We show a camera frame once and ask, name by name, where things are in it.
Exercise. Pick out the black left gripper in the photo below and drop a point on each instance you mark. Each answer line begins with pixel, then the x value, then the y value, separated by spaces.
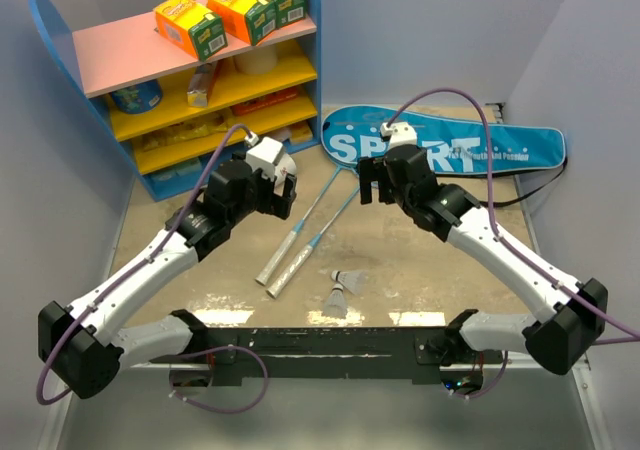
pixel 276 204

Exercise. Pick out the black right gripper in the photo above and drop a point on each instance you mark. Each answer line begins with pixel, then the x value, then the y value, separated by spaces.
pixel 373 169

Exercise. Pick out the white shuttlecock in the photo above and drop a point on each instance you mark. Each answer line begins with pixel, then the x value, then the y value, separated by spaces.
pixel 352 281
pixel 335 305

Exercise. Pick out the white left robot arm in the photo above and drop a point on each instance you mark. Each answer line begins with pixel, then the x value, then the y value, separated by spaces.
pixel 84 344

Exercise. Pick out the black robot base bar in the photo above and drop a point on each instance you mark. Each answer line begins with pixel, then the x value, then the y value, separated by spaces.
pixel 398 353

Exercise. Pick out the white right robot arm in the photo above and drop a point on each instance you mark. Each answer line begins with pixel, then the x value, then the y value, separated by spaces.
pixel 566 316

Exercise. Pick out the blue badminton racket left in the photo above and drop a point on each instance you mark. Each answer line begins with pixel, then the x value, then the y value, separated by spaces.
pixel 263 277

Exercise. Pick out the blue badminton racket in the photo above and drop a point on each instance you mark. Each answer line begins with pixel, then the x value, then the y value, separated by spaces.
pixel 263 277
pixel 276 288

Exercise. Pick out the blue badminton racket right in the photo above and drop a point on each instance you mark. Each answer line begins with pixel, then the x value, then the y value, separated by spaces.
pixel 276 288

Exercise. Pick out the silver orange snack pack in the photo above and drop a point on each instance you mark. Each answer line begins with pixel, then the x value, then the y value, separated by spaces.
pixel 201 84

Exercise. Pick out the yellow white small packs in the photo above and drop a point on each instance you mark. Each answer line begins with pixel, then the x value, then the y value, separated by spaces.
pixel 296 133

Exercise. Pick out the blue green bottom boxes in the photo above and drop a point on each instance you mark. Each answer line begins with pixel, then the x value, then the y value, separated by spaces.
pixel 188 168

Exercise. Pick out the blue sport racket bag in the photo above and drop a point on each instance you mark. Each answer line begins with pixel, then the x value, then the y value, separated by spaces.
pixel 455 147

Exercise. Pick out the yellow snack bags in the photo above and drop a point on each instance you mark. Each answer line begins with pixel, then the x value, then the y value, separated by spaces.
pixel 196 128

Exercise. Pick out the red flat box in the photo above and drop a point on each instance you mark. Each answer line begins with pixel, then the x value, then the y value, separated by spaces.
pixel 265 101

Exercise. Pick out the blue shelf unit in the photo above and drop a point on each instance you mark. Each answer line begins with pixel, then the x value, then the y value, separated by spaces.
pixel 111 56

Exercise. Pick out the blue round can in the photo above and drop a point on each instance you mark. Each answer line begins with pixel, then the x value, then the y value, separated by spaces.
pixel 139 98

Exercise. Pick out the orange green box middle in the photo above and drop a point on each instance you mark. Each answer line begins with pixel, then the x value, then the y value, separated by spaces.
pixel 248 20

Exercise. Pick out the orange green box left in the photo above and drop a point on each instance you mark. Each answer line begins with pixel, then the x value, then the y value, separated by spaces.
pixel 192 27

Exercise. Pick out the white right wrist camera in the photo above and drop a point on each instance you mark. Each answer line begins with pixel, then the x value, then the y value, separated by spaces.
pixel 398 134

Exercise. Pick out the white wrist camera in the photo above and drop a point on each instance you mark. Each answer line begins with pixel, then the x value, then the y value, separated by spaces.
pixel 270 157
pixel 398 134

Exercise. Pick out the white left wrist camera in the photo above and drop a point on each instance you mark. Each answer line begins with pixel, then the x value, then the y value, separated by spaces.
pixel 270 157

